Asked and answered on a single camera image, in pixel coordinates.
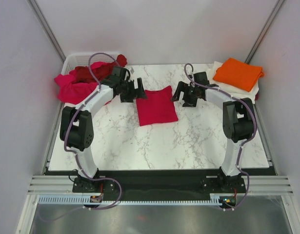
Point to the white slotted cable duct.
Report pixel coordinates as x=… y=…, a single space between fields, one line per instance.
x=213 y=200

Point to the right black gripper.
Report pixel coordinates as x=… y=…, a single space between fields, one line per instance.
x=182 y=86

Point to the aluminium frame extrusion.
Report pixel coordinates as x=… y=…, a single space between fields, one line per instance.
x=61 y=184

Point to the folded orange t shirt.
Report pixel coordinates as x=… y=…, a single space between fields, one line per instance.
x=239 y=74

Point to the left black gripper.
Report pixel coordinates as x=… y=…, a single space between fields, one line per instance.
x=138 y=92

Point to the pink magenta t shirt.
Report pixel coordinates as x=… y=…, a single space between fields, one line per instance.
x=79 y=83

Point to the left wall aluminium rail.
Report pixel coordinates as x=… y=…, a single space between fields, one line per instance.
x=46 y=28

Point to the folded white t shirt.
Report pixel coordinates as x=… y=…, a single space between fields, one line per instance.
x=236 y=92

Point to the white plastic laundry basket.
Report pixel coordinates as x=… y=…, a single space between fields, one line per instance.
x=81 y=59

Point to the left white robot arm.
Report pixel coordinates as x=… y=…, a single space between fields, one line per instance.
x=76 y=127

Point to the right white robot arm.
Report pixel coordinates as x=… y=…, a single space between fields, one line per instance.
x=238 y=118

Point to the wall aluminium rail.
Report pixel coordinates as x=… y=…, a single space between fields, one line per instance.
x=266 y=27
x=46 y=28

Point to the right wall aluminium rail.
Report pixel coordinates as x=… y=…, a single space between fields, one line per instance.
x=266 y=27

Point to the crimson red t shirt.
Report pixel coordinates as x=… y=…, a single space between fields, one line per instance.
x=157 y=108

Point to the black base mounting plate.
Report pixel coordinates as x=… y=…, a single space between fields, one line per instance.
x=160 y=184

